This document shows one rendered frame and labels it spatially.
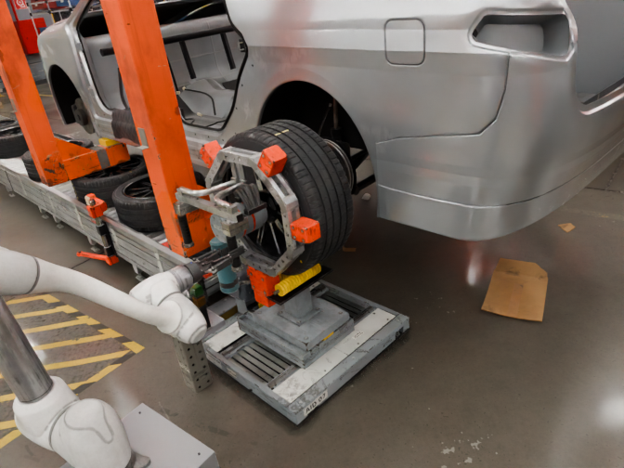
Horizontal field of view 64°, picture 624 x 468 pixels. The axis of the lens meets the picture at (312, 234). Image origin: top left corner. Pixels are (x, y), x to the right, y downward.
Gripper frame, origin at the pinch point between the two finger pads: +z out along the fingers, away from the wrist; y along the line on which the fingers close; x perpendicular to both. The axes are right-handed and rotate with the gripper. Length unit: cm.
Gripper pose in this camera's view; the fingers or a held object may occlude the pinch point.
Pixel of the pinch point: (233, 251)
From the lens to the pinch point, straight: 189.3
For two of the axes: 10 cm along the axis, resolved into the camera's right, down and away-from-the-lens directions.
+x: -1.1, -8.8, -4.6
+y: 7.1, 2.5, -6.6
